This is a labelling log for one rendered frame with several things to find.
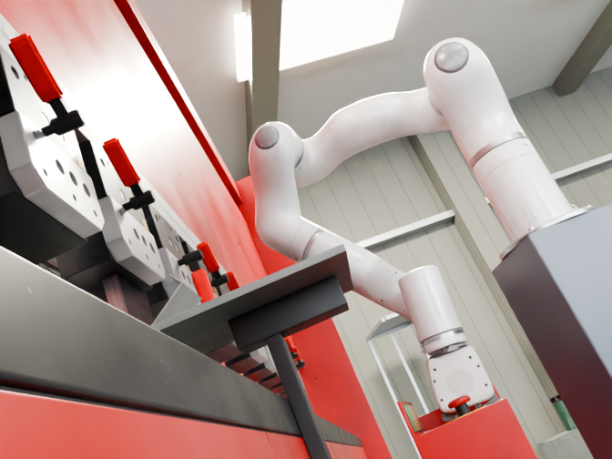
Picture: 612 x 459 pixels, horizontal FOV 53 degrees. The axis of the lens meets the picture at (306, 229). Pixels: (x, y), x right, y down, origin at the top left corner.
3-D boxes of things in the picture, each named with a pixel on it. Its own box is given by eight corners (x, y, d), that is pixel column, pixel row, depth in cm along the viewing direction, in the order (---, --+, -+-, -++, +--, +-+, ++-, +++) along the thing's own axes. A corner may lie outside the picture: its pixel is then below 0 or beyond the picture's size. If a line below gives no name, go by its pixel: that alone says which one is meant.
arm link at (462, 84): (529, 152, 123) (474, 62, 132) (529, 115, 107) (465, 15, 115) (474, 180, 126) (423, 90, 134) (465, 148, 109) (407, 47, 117)
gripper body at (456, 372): (418, 354, 111) (441, 415, 107) (472, 335, 110) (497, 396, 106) (421, 357, 118) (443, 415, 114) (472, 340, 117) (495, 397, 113)
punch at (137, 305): (137, 343, 73) (117, 273, 76) (122, 351, 73) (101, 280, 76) (166, 356, 82) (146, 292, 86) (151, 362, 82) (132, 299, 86)
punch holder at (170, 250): (179, 291, 90) (148, 198, 96) (127, 314, 90) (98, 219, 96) (208, 313, 104) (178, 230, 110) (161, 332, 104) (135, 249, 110)
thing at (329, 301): (410, 443, 68) (335, 274, 76) (290, 496, 68) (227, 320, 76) (409, 444, 72) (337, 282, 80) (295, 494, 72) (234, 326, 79)
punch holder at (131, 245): (127, 250, 72) (92, 137, 78) (59, 279, 71) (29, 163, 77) (168, 283, 86) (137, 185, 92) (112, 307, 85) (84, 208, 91)
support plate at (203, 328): (346, 250, 69) (342, 242, 70) (131, 342, 69) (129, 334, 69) (353, 290, 86) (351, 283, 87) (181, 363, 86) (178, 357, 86)
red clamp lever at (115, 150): (121, 132, 76) (157, 198, 80) (90, 145, 76) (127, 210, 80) (120, 137, 74) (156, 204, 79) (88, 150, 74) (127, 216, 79)
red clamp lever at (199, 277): (218, 301, 94) (198, 247, 97) (193, 312, 94) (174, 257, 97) (220, 304, 96) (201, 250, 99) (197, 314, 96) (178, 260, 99)
